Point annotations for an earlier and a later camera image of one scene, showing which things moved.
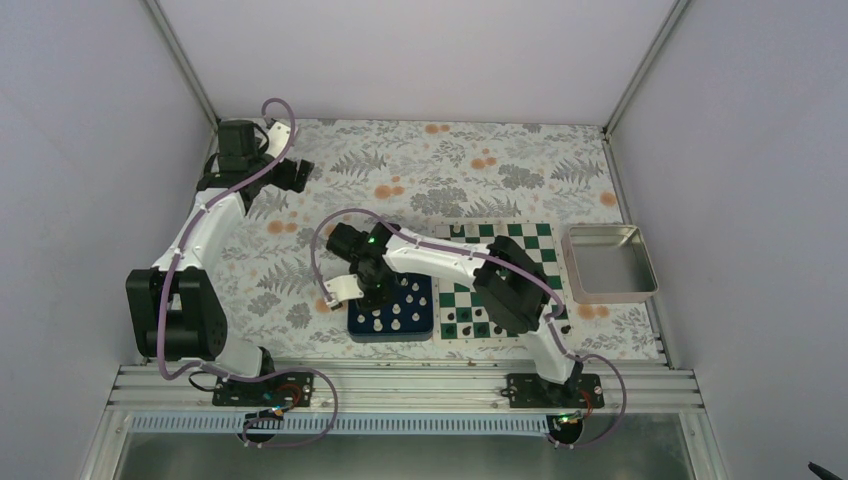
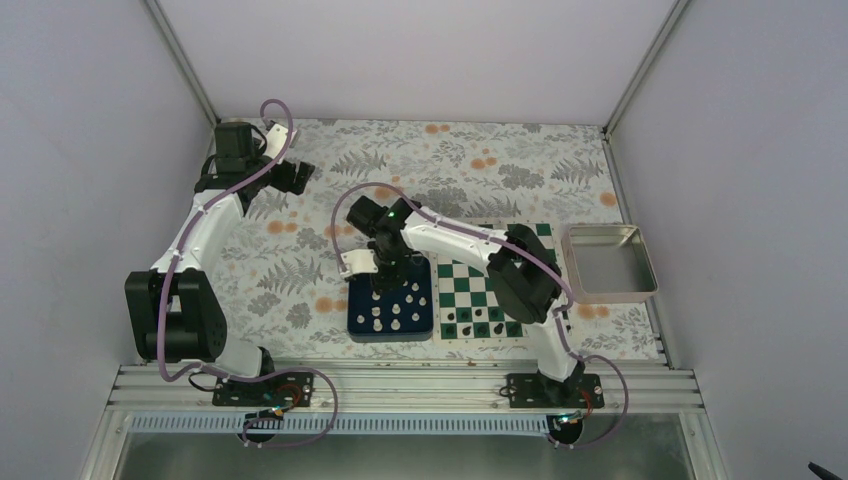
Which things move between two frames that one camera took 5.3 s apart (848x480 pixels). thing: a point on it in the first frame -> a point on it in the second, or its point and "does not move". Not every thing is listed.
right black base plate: x=530 y=391 does not move
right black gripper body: x=383 y=295 -> x=397 y=274
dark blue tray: x=409 y=315 does not move
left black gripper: x=285 y=181 does not move
